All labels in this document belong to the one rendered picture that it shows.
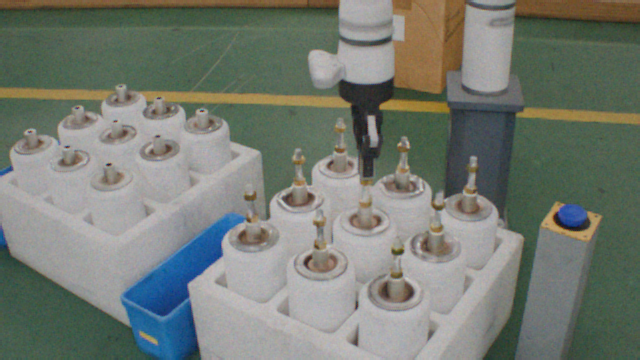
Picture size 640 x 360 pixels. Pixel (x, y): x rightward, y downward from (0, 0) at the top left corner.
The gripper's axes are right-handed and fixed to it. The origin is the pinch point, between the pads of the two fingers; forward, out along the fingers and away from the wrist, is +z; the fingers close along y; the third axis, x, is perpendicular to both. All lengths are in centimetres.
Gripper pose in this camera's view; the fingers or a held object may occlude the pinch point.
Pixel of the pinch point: (366, 164)
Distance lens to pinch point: 103.5
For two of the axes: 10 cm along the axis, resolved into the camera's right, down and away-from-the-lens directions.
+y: -1.1, -5.3, 8.4
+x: -9.9, 0.9, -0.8
